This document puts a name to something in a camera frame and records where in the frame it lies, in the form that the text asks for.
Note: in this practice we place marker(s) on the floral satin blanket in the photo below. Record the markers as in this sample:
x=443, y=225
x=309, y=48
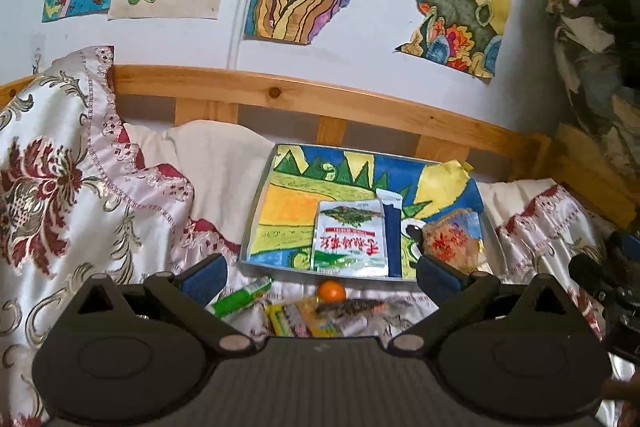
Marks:
x=60, y=187

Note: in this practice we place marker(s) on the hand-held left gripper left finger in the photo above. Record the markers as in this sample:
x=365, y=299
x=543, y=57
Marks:
x=205, y=278

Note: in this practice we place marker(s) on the green and white snack packet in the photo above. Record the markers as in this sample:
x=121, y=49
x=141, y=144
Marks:
x=350, y=242

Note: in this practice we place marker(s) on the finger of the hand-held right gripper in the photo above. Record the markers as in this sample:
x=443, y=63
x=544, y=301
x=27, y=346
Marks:
x=625, y=244
x=590, y=274

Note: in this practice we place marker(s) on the white pillow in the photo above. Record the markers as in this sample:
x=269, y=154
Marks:
x=215, y=167

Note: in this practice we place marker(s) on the dark dried snack clear packet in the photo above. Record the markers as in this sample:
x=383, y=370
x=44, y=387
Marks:
x=355, y=308

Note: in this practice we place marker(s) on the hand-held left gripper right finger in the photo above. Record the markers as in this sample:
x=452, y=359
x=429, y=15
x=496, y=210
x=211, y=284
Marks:
x=434, y=278

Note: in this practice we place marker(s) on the green stick snack packet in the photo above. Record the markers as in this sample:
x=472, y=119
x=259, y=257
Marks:
x=240, y=299

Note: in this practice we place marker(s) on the wooden bed headboard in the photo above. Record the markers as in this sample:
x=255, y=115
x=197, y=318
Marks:
x=275, y=92

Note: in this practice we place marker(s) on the small orange tangerine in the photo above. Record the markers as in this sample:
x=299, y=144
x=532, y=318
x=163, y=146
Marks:
x=331, y=292

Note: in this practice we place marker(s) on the pile of clothes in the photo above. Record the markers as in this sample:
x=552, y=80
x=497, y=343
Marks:
x=600, y=32

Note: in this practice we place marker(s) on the box with dragon drawing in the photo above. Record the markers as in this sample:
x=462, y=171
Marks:
x=290, y=217

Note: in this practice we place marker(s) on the blue and white snack packet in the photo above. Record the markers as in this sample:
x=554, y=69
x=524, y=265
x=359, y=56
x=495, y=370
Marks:
x=392, y=237

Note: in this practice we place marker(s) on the clear packet with red print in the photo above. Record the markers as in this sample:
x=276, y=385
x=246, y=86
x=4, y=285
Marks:
x=450, y=242

